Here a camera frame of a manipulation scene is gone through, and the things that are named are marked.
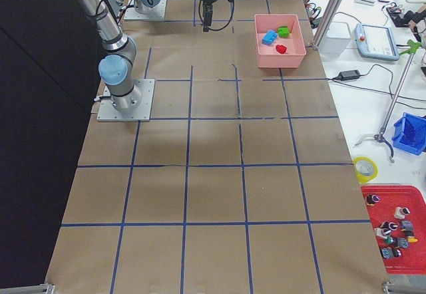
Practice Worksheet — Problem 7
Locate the green toy block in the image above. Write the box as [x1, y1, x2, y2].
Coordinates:
[277, 26, 291, 39]

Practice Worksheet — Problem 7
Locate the aluminium frame post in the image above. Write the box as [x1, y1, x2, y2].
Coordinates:
[312, 0, 342, 51]

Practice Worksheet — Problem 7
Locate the black power adapter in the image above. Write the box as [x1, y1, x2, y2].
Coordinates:
[336, 70, 361, 81]

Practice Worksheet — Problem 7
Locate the teach pendant tablet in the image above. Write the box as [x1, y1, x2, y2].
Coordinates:
[354, 23, 399, 61]

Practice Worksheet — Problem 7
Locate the red toy block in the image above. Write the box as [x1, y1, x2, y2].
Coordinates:
[275, 44, 288, 55]

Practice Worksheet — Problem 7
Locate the reacher grabber tool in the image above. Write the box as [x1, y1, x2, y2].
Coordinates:
[354, 40, 421, 163]

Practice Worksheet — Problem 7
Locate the white plastic container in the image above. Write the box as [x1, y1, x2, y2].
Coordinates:
[319, 21, 351, 57]

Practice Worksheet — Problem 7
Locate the pink plastic box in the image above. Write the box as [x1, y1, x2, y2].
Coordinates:
[254, 14, 306, 69]

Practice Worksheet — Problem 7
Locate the blue toy block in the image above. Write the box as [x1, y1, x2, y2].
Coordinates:
[261, 30, 278, 45]

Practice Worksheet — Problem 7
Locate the red plastic tray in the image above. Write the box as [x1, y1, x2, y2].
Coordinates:
[361, 185, 425, 274]

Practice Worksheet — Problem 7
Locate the yellow tape roll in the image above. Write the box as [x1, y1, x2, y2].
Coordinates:
[353, 156, 378, 184]

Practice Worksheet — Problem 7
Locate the blue storage bin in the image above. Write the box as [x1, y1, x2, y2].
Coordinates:
[392, 112, 425, 156]

